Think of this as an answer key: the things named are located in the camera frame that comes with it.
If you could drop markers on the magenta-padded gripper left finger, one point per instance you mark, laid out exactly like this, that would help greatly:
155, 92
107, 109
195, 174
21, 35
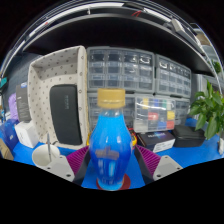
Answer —
75, 161

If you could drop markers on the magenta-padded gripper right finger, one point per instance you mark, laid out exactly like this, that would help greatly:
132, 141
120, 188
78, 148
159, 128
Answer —
150, 161

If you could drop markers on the blue drink bottle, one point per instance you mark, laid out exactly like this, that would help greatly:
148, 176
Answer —
110, 143

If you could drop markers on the black box with white label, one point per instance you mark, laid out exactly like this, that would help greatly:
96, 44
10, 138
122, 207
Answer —
155, 140

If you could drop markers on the metal spoon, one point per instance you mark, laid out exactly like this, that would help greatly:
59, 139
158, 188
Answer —
49, 146

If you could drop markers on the white ribbed cup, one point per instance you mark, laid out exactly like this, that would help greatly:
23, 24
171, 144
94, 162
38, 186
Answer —
40, 156

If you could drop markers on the flat black case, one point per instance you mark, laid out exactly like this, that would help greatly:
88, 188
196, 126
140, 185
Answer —
188, 136

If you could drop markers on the clear organizer with coloured parts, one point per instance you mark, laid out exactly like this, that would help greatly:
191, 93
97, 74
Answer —
155, 115

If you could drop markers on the black zip case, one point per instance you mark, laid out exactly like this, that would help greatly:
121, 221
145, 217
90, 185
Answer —
66, 113

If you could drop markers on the small white box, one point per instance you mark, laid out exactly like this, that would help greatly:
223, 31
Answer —
26, 133

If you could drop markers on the green potted plant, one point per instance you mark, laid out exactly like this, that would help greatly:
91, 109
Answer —
208, 110

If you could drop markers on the dark grey upright box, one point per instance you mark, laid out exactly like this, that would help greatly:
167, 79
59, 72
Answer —
23, 103

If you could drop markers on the beige dotted storage tray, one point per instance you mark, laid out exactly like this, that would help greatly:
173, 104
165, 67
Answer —
41, 76

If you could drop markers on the grey small-parts drawer cabinet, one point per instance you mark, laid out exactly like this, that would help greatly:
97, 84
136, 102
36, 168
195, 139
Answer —
120, 70

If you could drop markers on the white metal rack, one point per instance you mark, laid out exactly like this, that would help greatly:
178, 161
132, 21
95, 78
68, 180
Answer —
210, 50

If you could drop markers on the black overhead shelf unit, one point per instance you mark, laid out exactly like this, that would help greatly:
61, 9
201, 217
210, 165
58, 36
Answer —
110, 30

